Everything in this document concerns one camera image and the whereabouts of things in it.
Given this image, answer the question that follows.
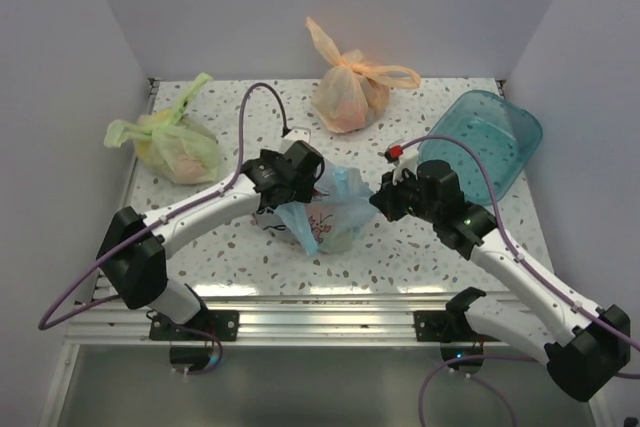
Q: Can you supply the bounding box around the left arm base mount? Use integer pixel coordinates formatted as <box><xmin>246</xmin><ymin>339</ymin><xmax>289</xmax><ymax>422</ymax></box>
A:
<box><xmin>147</xmin><ymin>304</ymin><xmax>240</xmax><ymax>342</ymax></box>

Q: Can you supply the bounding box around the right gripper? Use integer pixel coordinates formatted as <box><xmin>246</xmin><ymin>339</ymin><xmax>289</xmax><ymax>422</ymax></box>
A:
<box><xmin>370</xmin><ymin>165</ymin><xmax>441</xmax><ymax>223</ymax></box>

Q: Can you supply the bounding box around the blue plastic bag with fruit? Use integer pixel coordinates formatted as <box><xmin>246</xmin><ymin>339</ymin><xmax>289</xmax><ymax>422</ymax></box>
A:
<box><xmin>253</xmin><ymin>162</ymin><xmax>377</xmax><ymax>256</ymax></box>

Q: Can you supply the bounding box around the green plastic bag with fruit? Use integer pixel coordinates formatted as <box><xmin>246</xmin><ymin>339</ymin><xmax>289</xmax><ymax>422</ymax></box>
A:
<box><xmin>104</xmin><ymin>73</ymin><xmax>221</xmax><ymax>185</ymax></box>

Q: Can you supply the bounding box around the aluminium front rail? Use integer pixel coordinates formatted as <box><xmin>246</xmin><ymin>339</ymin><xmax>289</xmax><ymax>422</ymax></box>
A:
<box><xmin>65</xmin><ymin>293</ymin><xmax>453</xmax><ymax>347</ymax></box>

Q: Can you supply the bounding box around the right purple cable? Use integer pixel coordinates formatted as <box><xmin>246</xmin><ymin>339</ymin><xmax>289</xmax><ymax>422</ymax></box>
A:
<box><xmin>394</xmin><ymin>134</ymin><xmax>640</xmax><ymax>427</ymax></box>

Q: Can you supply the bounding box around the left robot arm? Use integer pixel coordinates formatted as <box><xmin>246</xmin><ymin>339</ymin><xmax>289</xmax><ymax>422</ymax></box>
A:
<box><xmin>97</xmin><ymin>140</ymin><xmax>325</xmax><ymax>340</ymax></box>

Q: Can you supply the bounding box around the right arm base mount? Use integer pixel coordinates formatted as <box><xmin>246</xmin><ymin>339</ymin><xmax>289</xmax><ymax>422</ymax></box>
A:
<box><xmin>413</xmin><ymin>287</ymin><xmax>497</xmax><ymax>343</ymax></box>

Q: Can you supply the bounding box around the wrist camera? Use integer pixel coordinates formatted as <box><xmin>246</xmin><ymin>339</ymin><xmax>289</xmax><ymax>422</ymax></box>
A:
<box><xmin>384</xmin><ymin>144</ymin><xmax>419</xmax><ymax>185</ymax></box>
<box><xmin>278</xmin><ymin>127</ymin><xmax>311</xmax><ymax>153</ymax></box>

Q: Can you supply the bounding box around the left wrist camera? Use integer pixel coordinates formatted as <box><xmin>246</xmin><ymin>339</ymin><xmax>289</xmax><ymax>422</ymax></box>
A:
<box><xmin>278</xmin><ymin>127</ymin><xmax>311</xmax><ymax>153</ymax></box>

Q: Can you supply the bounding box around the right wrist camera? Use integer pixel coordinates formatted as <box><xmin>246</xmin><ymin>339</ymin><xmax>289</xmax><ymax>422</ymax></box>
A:
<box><xmin>384</xmin><ymin>144</ymin><xmax>419</xmax><ymax>185</ymax></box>

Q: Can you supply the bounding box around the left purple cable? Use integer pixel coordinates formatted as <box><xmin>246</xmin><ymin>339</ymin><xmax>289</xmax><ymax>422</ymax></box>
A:
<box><xmin>37</xmin><ymin>82</ymin><xmax>293</xmax><ymax>332</ymax></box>

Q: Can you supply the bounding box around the purple cable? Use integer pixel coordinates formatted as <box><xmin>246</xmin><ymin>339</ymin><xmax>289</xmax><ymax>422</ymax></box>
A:
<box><xmin>37</xmin><ymin>82</ymin><xmax>293</xmax><ymax>332</ymax></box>
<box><xmin>394</xmin><ymin>134</ymin><xmax>640</xmax><ymax>427</ymax></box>

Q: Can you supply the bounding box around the orange plastic bag with fruit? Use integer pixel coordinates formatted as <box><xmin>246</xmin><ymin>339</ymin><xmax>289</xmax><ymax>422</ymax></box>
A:
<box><xmin>305</xmin><ymin>18</ymin><xmax>421</xmax><ymax>134</ymax></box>

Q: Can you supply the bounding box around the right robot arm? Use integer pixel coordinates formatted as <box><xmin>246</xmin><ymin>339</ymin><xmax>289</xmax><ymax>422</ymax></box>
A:
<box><xmin>370</xmin><ymin>160</ymin><xmax>631</xmax><ymax>402</ymax></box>

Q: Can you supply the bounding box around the teal transparent plastic basin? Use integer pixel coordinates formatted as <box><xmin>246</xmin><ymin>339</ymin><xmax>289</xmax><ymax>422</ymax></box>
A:
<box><xmin>418</xmin><ymin>90</ymin><xmax>543</xmax><ymax>206</ymax></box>

